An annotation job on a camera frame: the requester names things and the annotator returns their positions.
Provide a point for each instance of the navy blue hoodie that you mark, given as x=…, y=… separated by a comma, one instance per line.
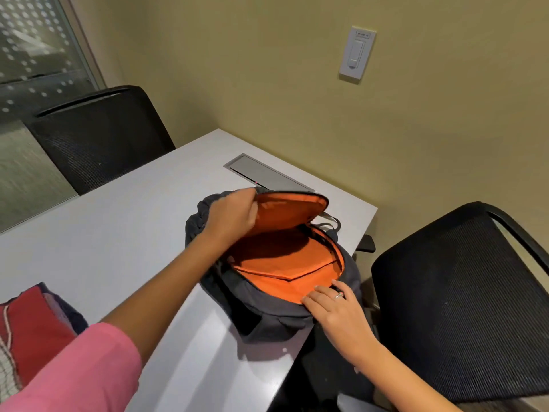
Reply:
x=70, y=315

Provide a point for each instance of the striped knit top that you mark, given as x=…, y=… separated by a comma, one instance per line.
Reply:
x=8, y=369

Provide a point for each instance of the person's right forearm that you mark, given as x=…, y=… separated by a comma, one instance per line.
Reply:
x=403, y=381

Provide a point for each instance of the person's left forearm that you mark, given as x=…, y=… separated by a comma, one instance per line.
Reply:
x=158, y=296

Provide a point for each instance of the person's left hand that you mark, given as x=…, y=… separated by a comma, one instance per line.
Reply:
x=231, y=218

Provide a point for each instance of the mauve striped t-shirt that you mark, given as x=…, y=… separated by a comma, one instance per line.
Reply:
x=53, y=304

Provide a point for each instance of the black mesh office chair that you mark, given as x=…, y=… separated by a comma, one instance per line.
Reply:
x=98, y=137

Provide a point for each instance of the black swivel office chair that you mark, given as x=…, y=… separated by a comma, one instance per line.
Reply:
x=454, y=304

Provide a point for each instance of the person's right hand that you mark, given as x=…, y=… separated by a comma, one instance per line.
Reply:
x=343, y=321

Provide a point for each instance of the person's left pink sleeve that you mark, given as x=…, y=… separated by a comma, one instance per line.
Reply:
x=81, y=373

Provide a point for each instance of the red garment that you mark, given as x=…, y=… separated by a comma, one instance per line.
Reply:
x=38, y=334

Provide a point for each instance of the white wall switch panel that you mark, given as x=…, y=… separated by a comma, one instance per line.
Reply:
x=357, y=53

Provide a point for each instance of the black orange backpack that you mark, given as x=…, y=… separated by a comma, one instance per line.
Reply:
x=283, y=261

